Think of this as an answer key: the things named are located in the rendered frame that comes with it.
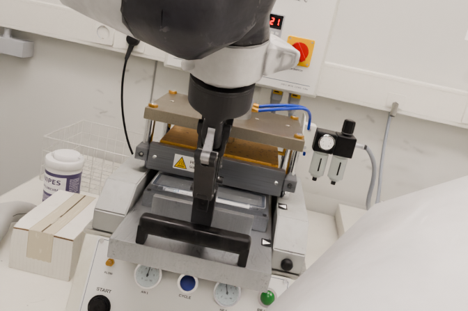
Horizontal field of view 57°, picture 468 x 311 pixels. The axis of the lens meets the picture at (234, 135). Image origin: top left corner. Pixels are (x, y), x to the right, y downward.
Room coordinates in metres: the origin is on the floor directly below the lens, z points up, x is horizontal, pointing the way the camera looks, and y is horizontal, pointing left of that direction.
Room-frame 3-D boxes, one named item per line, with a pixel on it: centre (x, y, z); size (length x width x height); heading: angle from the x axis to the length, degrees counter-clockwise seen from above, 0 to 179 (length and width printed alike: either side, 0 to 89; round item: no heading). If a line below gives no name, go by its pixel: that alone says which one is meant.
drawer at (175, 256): (0.66, 0.02, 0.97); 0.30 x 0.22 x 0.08; 178
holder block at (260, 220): (0.70, 0.02, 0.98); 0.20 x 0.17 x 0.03; 88
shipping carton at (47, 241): (0.79, 0.30, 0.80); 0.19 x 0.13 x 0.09; 174
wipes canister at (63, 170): (0.96, 0.38, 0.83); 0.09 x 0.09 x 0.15
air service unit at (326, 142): (0.90, -0.21, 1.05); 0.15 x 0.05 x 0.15; 88
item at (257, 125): (0.81, 0.00, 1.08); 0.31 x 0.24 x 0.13; 88
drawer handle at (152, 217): (0.52, 0.02, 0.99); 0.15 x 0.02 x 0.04; 88
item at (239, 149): (0.78, 0.01, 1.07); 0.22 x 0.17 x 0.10; 88
